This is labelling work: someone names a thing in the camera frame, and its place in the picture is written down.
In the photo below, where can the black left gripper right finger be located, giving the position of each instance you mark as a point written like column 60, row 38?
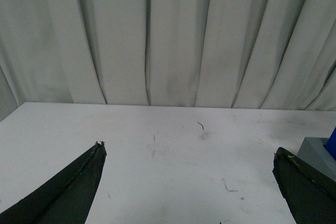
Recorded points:
column 310, row 194

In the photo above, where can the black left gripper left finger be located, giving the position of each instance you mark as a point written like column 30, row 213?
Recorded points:
column 65, row 198

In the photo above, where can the blue block part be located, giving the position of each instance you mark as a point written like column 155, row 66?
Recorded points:
column 331, row 144

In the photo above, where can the gray cube base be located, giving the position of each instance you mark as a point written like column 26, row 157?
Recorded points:
column 313, row 152

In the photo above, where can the white pleated curtain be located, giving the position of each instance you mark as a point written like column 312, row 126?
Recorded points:
column 251, row 54

